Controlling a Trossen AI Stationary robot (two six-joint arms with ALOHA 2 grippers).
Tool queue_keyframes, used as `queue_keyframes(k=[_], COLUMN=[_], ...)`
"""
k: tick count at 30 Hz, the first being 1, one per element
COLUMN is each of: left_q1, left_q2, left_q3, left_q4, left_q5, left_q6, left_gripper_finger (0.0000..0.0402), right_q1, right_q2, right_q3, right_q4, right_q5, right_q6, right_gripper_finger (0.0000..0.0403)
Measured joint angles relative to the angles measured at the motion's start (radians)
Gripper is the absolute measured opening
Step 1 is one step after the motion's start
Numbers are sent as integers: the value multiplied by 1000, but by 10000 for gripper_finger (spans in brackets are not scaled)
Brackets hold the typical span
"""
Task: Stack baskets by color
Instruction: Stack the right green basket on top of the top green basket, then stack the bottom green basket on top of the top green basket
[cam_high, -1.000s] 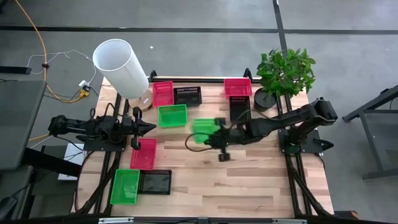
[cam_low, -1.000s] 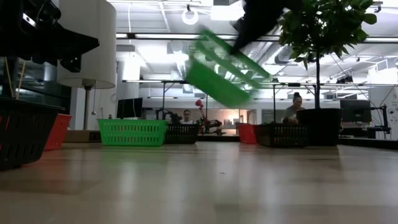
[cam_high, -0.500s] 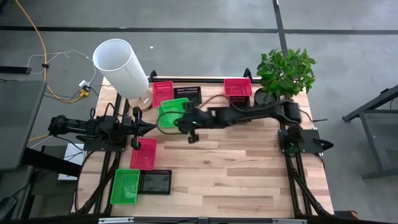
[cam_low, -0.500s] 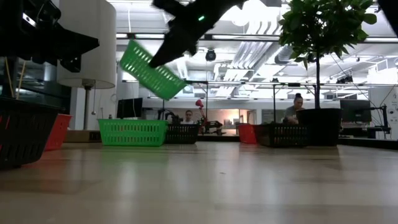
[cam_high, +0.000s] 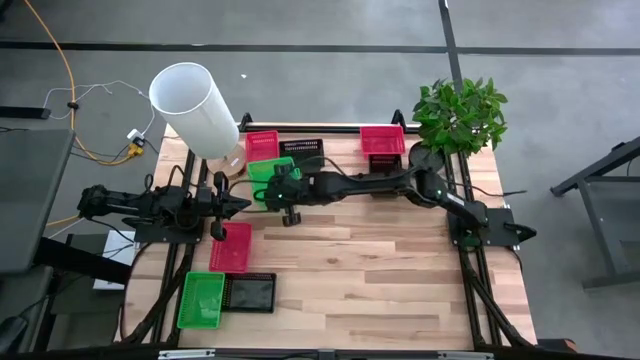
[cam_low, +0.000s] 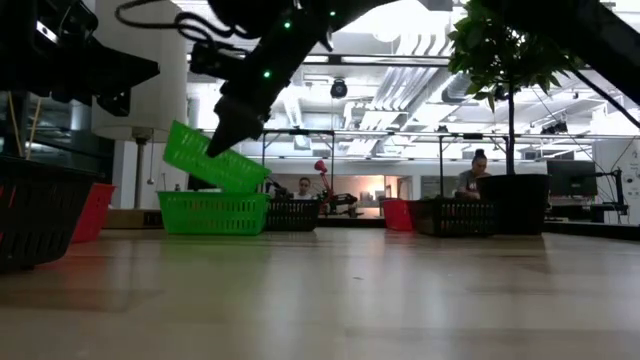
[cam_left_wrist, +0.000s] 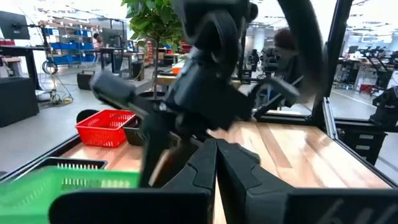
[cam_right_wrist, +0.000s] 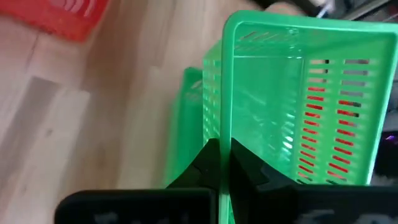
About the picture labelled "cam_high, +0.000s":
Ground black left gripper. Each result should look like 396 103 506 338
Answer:
199 172 253 242

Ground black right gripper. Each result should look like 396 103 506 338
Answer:
252 164 316 227

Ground green plastic basket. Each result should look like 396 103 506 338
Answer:
246 156 303 206
176 270 227 331

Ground red plastic basket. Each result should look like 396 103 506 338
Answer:
359 125 407 157
208 221 254 274
244 130 281 163

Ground black plastic basket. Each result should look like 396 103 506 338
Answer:
368 153 404 177
220 271 278 315
278 138 326 174

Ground white lamp with wooden base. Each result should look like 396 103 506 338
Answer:
148 61 248 182

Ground white box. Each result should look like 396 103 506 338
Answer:
92 229 140 292

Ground black beam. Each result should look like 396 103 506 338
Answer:
33 236 134 286

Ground grey desk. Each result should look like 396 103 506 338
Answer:
0 128 77 275

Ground green plant in black pot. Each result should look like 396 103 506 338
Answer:
408 76 510 174

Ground black power strip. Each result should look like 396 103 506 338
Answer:
0 105 52 121

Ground grey metal table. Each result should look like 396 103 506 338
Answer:
549 134 640 291

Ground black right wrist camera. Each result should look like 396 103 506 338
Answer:
267 174 304 206

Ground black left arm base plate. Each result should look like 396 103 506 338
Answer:
132 219 205 245

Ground white floor cable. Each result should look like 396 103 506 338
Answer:
42 79 157 136

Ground silver metal bracket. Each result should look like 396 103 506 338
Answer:
438 351 495 360
158 349 217 360

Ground yellow floor cable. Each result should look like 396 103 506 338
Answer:
22 0 137 227

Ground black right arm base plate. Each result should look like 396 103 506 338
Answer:
447 207 521 249

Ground black cable with plug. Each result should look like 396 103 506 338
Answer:
469 183 528 197

